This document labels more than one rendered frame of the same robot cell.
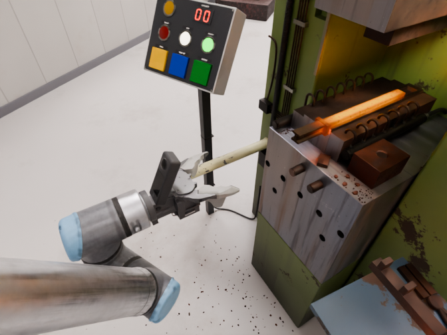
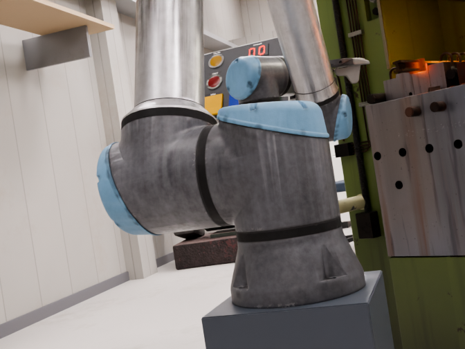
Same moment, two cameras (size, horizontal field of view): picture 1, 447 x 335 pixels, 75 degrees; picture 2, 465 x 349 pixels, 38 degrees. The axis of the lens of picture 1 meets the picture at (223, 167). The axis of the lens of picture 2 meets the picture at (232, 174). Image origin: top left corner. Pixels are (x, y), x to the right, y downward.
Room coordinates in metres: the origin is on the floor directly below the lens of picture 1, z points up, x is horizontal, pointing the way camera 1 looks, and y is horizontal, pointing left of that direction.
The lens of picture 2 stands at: (-1.07, 0.62, 0.78)
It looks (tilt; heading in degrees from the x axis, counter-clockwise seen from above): 0 degrees down; 349
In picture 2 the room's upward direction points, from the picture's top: 9 degrees counter-clockwise
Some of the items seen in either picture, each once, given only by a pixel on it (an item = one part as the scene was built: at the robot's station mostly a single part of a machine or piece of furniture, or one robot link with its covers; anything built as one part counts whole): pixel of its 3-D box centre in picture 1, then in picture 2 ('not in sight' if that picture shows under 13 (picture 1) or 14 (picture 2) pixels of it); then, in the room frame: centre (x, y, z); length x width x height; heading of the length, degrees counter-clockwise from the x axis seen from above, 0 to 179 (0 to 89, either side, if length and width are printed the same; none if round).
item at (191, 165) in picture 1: (195, 167); not in sight; (0.53, 0.07, 0.97); 0.09 x 0.03 x 0.06; 156
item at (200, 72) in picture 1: (201, 72); not in sight; (0.97, 0.08, 1.01); 0.07 x 0.05 x 0.07; 56
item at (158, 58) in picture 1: (159, 59); (212, 106); (1.08, 0.24, 1.01); 0.07 x 0.05 x 0.07; 56
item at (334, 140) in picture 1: (363, 111); (452, 79); (0.80, -0.45, 0.96); 0.42 x 0.20 x 0.09; 121
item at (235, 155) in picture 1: (227, 159); (319, 211); (0.94, -0.01, 0.62); 0.44 x 0.05 x 0.05; 121
